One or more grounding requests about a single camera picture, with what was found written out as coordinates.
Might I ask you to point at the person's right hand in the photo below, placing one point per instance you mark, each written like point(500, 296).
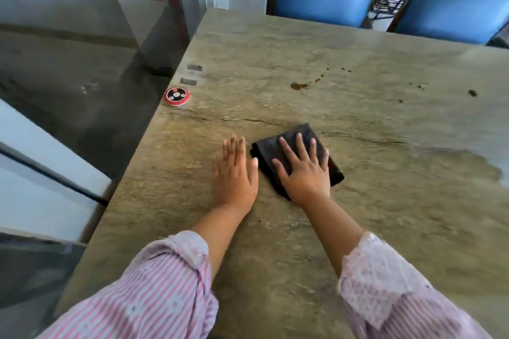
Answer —
point(308, 182)

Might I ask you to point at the person's left hand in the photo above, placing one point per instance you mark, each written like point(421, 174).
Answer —
point(234, 183)

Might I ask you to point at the person's left middle finger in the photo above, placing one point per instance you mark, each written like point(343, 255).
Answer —
point(233, 151)

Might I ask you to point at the person's right little finger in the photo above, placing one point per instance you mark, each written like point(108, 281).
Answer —
point(325, 160)

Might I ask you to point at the person's left thumb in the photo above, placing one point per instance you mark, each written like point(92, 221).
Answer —
point(253, 172)

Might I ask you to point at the person's right thumb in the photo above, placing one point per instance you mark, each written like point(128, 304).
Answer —
point(280, 172)

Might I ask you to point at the person's right middle finger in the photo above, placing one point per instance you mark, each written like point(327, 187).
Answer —
point(303, 149)

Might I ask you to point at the person's left little finger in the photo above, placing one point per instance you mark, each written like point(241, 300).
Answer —
point(217, 164)

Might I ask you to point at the dark cleaning cloth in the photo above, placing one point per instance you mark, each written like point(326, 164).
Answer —
point(270, 150)

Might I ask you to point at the person's left forearm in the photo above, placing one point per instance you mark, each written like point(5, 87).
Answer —
point(187, 279)

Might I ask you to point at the person's right forearm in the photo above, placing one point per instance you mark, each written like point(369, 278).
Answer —
point(370, 271)

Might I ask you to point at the brown food spill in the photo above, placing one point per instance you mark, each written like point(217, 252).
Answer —
point(299, 85)

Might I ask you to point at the red round call button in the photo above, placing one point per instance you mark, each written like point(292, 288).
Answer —
point(177, 96)

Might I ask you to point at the grey tape patch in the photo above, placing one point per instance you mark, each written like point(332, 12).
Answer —
point(188, 81)
point(195, 67)

